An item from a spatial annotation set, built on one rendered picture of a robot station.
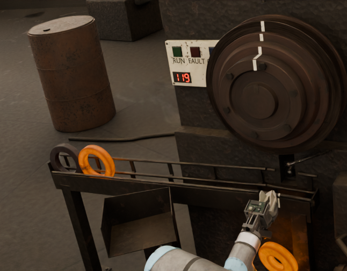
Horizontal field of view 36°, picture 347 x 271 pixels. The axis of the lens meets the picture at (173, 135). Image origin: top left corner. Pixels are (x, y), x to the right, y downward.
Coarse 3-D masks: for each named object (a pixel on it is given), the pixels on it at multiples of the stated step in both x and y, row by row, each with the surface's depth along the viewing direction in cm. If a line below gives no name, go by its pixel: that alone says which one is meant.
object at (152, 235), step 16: (144, 192) 207; (160, 192) 208; (112, 208) 209; (128, 208) 210; (144, 208) 210; (160, 208) 210; (112, 224) 212; (128, 224) 211; (144, 224) 208; (160, 224) 205; (112, 240) 204; (128, 240) 201; (144, 240) 198; (160, 240) 196; (176, 240) 193; (112, 256) 195
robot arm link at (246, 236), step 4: (244, 232) 170; (248, 232) 169; (240, 236) 170; (244, 236) 168; (248, 236) 168; (252, 236) 168; (256, 236) 169; (236, 240) 170; (240, 240) 168; (244, 240) 167; (248, 240) 167; (252, 240) 167; (256, 240) 168; (252, 244) 167; (256, 244) 168; (260, 244) 170; (256, 248) 168; (256, 252) 168
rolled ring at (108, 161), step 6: (84, 150) 239; (90, 150) 237; (96, 150) 235; (102, 150) 236; (78, 156) 243; (84, 156) 241; (102, 156) 235; (108, 156) 236; (84, 162) 244; (108, 162) 235; (84, 168) 245; (90, 168) 246; (108, 168) 237; (114, 168) 239; (96, 174) 245; (102, 174) 245; (108, 174) 238
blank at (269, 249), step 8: (264, 248) 198; (272, 248) 195; (280, 248) 194; (264, 256) 202; (272, 256) 203; (280, 256) 194; (288, 256) 193; (264, 264) 205; (272, 264) 202; (280, 264) 202; (288, 264) 193; (296, 264) 194
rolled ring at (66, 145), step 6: (60, 144) 250; (66, 144) 248; (54, 150) 250; (60, 150) 249; (66, 150) 247; (72, 150) 246; (54, 156) 252; (72, 156) 247; (54, 162) 254; (60, 162) 257; (78, 162) 247; (54, 168) 256; (60, 168) 256; (78, 168) 249
